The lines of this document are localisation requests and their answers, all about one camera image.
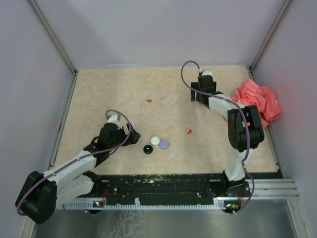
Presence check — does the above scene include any purple earbud charging case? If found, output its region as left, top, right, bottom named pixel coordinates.
left=159, top=139, right=170, bottom=149

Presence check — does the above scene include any pink crumpled plastic bag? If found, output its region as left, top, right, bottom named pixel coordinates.
left=231, top=79, right=281, bottom=128

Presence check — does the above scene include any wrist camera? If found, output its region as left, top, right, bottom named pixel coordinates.
left=107, top=113, right=123, bottom=129
left=198, top=69, right=212, bottom=76

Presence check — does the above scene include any white earbud charging case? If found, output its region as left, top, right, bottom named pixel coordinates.
left=150, top=136, right=160, bottom=146

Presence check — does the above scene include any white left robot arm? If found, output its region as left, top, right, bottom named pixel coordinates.
left=15, top=122, right=141, bottom=225

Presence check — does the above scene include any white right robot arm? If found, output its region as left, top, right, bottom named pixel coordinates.
left=191, top=70, right=264, bottom=196

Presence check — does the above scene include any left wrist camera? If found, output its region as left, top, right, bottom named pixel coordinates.
left=107, top=113, right=123, bottom=129

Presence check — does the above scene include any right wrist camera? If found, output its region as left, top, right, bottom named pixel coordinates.
left=198, top=69, right=212, bottom=76

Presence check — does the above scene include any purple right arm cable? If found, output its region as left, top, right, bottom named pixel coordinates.
left=180, top=60, right=255, bottom=215

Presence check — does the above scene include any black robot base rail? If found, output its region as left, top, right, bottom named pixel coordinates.
left=61, top=173, right=251, bottom=214

